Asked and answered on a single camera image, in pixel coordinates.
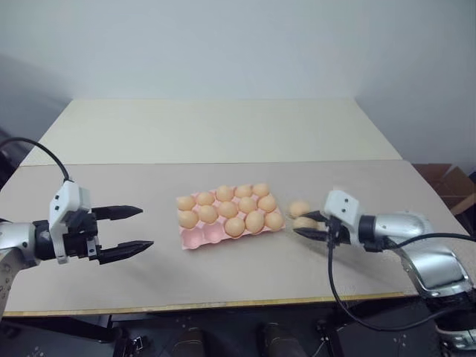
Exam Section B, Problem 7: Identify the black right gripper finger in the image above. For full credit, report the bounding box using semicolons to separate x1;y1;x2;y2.
299;210;329;225
293;227;330;243

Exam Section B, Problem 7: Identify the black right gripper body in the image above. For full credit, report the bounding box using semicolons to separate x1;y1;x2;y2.
321;214;353;247

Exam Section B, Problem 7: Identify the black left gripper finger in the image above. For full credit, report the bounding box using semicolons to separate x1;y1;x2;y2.
97;239;155;266
91;204;144;221

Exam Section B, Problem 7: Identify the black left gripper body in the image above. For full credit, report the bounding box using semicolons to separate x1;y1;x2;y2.
62;208;104;265

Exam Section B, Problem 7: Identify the pink plastic egg tray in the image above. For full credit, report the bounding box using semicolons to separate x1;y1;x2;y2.
175;184;287;251

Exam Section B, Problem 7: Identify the dark blurred equipment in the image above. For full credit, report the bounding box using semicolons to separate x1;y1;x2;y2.
0;125;16;189

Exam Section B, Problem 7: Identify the dark rounded shape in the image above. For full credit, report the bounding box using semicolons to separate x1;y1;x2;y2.
259;322;300;357
173;327;210;357

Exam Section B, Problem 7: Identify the brown cardboard box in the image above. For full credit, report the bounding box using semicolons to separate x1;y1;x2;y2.
414;163;474;216

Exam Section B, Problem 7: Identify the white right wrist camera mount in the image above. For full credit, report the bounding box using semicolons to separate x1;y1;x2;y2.
322;190;364;247

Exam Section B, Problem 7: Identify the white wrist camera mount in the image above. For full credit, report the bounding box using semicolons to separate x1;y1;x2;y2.
322;190;364;247
48;180;92;265

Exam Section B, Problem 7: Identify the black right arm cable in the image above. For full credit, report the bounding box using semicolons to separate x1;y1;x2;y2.
327;222;476;332
366;231;476;251

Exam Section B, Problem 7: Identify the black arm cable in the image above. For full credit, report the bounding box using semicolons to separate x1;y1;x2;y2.
366;231;476;251
0;137;74;184
327;222;476;332

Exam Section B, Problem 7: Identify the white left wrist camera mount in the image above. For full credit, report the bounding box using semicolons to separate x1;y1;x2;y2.
48;180;92;265

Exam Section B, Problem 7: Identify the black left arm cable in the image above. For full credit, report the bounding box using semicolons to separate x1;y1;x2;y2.
0;137;74;184

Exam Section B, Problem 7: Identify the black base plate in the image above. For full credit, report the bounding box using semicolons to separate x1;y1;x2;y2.
315;318;442;357

